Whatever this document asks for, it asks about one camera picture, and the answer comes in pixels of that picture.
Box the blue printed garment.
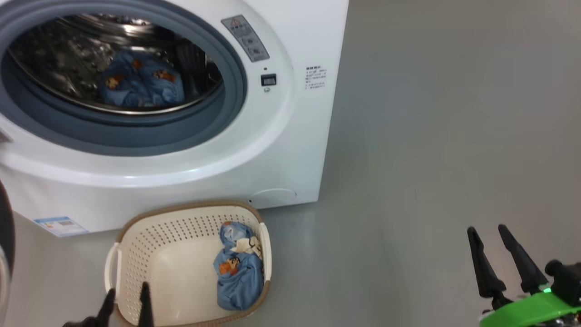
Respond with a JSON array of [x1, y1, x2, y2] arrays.
[[98, 49, 186, 109]]

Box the blue garment with white patch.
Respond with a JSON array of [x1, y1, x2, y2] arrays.
[[213, 221, 265, 312]]

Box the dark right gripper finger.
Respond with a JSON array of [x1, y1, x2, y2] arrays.
[[467, 226, 510, 310], [497, 224, 549, 295]]

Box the grey rubber door gasket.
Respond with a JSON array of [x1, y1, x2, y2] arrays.
[[0, 0, 248, 158]]

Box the cream perforated laundry basket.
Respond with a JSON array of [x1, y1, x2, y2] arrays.
[[104, 201, 273, 327]]

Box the grey warning label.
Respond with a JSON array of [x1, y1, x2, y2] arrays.
[[221, 15, 271, 63]]

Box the white front-load washing machine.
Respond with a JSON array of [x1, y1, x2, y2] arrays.
[[0, 0, 350, 238]]

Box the black glass washing machine door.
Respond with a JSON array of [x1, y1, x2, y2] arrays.
[[0, 179, 17, 325]]

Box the steel washing drum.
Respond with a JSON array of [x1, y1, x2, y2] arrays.
[[6, 13, 224, 115]]

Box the small black text label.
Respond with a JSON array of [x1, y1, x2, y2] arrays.
[[305, 65, 328, 90]]

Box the blue energy label sticker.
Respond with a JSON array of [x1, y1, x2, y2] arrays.
[[34, 216, 89, 238]]

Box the round white filter cover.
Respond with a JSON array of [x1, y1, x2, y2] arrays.
[[249, 188, 297, 210]]

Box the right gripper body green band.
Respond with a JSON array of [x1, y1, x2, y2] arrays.
[[479, 290, 581, 327]]

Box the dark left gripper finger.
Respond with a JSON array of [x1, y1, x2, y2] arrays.
[[138, 281, 155, 327], [93, 288, 117, 327]]

